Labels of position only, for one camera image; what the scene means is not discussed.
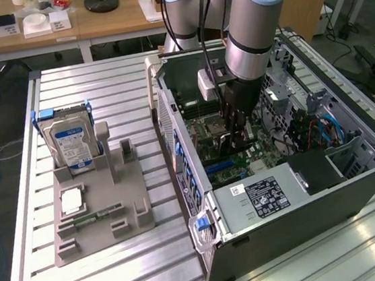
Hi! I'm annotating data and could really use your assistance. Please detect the hard disk with blue bracket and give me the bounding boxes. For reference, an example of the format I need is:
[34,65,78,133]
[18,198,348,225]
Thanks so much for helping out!
[29,99,100,181]

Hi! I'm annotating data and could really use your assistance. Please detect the grey plastic parts rack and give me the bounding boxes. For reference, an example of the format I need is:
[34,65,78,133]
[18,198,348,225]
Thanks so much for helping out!
[39,116,160,268]

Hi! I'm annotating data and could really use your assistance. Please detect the small white labelled box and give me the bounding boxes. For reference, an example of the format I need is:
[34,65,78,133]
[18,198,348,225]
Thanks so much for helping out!
[48,10,71,33]

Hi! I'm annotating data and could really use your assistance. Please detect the CPU socket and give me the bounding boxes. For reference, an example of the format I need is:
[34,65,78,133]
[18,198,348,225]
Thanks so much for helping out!
[202,113,227,136]

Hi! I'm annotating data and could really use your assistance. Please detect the wooden desk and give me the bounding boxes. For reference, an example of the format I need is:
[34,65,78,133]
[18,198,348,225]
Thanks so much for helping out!
[0,0,264,64]

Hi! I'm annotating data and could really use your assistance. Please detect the blue disk wire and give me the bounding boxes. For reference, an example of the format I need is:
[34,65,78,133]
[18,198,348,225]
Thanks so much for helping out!
[316,112,347,148]

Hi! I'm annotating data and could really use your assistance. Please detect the grey power supply unit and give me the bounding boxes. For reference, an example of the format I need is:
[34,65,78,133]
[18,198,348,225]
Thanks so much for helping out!
[209,160,315,238]

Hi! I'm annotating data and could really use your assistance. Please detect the stack of white papers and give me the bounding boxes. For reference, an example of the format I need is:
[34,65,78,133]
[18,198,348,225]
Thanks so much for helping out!
[139,0,165,24]

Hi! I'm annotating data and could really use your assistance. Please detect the white tape dispenser box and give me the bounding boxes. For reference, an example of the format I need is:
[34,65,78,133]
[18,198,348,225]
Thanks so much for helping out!
[21,12,54,40]

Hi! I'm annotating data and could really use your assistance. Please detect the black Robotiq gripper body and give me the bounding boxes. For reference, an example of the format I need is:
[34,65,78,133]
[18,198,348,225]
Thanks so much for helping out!
[219,76,267,120]

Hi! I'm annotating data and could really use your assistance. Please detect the white box with black top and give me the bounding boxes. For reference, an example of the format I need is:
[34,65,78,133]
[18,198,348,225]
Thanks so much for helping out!
[0,13,21,38]

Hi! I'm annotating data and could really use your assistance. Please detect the black chair base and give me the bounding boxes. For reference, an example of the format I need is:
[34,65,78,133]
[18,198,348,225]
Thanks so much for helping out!
[0,58,34,100]

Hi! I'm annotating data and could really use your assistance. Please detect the silver CPU chip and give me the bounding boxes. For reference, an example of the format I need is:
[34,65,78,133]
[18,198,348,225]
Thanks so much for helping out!
[59,189,85,216]

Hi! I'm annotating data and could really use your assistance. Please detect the green motherboard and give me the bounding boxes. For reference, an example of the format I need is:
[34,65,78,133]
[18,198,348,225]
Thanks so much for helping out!
[175,83,281,194]

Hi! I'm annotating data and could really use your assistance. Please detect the black open PC case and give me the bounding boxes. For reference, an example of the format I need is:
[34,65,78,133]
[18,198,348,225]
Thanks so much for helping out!
[142,17,375,281]

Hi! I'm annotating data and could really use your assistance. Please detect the black round lamp base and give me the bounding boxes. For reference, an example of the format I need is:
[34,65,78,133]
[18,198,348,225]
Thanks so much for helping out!
[83,0,121,14]

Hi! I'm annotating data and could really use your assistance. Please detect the green RAM stick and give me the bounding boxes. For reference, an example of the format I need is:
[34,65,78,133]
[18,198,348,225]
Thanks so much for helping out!
[71,204,125,226]

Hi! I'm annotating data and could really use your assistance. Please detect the red disk wire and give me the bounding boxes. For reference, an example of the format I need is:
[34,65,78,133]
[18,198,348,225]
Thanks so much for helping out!
[304,120,324,148]

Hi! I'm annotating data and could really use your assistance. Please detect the blue expansion slot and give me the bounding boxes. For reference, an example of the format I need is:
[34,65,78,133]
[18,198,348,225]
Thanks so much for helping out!
[203,158,236,177]

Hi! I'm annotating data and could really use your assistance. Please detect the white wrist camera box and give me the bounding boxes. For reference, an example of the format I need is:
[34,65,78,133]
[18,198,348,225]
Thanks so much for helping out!
[196,66,230,102]

